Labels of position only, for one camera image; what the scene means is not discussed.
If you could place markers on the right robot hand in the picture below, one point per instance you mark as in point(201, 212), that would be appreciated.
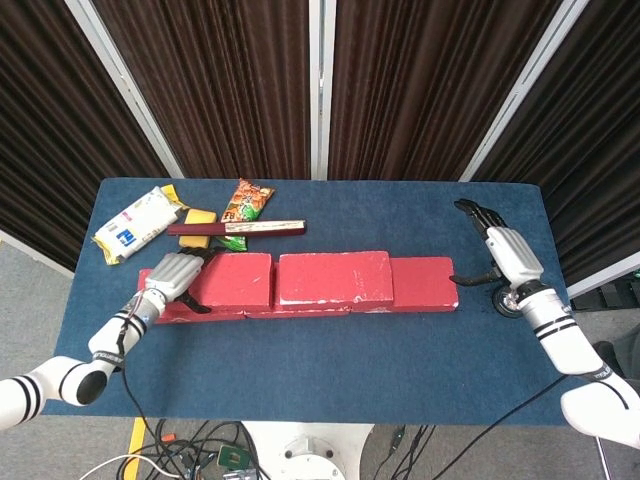
point(515, 255)

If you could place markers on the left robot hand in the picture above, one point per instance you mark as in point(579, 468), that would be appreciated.
point(175, 275)

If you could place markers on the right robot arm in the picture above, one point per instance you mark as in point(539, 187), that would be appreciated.
point(565, 340)

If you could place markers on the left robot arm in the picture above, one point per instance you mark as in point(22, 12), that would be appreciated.
point(75, 375)

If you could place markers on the black round wheel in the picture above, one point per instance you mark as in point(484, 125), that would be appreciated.
point(504, 301)

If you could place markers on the dark red folding fan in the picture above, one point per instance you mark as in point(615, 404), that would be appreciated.
point(200, 229)

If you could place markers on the yellow sponge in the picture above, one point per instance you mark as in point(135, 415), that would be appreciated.
point(197, 220)

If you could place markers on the white wet wipes pack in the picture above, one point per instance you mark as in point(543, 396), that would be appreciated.
point(135, 225)

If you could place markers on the green orange snack bag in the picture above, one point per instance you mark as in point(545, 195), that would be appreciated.
point(247, 200)

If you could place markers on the brown pleated partition panel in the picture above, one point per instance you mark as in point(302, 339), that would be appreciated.
point(50, 125)
point(215, 90)
point(415, 90)
point(590, 150)

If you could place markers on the yellow floor tape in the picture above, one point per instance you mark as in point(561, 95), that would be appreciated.
point(134, 445)

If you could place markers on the blue tablecloth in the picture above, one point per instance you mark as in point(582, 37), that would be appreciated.
point(325, 370)

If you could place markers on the green circuit board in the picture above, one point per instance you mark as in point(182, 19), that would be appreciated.
point(232, 455)

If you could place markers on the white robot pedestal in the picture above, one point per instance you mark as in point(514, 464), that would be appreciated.
point(310, 450)

